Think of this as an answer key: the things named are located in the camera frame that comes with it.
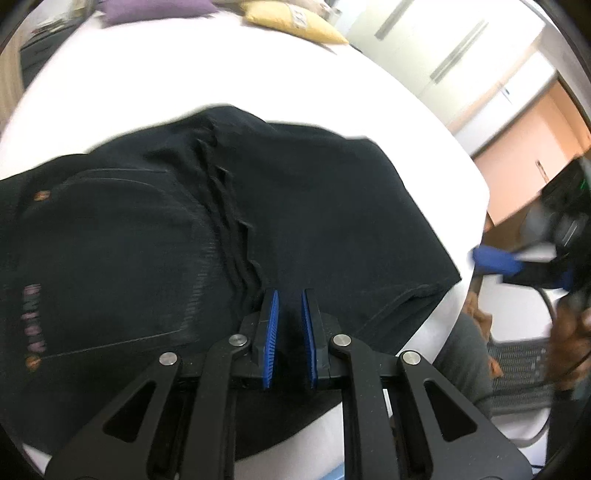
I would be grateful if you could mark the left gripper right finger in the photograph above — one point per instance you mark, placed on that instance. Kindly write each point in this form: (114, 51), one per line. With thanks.
(316, 344)

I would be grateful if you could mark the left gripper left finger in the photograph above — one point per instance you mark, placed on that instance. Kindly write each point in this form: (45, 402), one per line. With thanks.
(264, 339)

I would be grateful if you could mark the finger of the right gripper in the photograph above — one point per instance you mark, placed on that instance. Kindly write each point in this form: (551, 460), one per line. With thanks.
(490, 260)

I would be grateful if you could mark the black denim pants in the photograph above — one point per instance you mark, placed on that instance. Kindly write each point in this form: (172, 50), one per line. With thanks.
(166, 238)

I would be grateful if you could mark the right hand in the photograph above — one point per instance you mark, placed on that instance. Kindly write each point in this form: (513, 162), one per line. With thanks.
(568, 361)

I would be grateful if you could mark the wooden door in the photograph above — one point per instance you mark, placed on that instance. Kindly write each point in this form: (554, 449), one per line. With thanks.
(531, 150)

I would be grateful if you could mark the black mesh chair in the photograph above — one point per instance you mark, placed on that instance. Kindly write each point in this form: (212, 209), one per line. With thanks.
(523, 364)

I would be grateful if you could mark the white wardrobe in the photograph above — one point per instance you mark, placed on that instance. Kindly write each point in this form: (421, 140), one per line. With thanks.
(475, 64)

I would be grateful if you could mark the yellow pillow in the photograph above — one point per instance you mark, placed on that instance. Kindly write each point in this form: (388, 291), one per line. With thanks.
(292, 19)

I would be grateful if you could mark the beige curtain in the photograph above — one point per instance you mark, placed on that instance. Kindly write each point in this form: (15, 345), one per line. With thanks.
(11, 83)

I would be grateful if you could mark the purple pillow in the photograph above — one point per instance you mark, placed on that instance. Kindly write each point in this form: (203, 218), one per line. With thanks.
(117, 12)

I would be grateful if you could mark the dark nightstand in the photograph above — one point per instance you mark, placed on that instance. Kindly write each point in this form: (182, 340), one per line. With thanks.
(35, 53)

